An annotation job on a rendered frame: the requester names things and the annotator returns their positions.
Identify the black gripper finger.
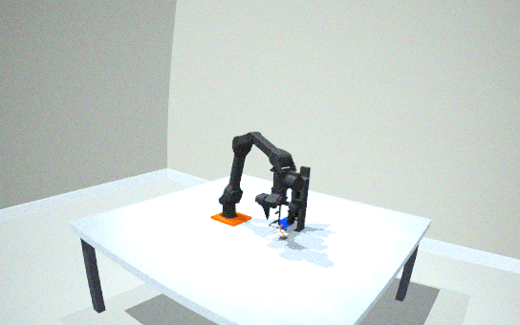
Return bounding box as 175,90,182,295
258,204,271,220
286,210,295,225

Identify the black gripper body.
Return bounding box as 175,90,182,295
255,185,303,211

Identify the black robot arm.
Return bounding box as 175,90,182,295
219,131,304,219

